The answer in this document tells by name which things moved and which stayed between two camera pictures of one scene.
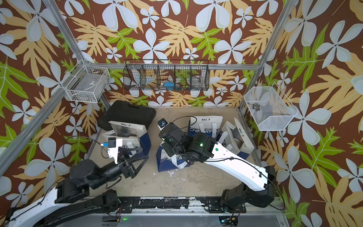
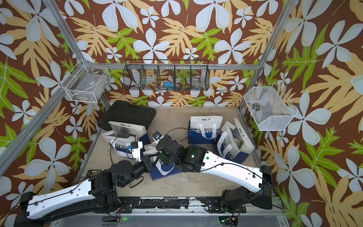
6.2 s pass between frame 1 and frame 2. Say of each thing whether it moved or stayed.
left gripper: moved
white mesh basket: stayed
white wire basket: stayed
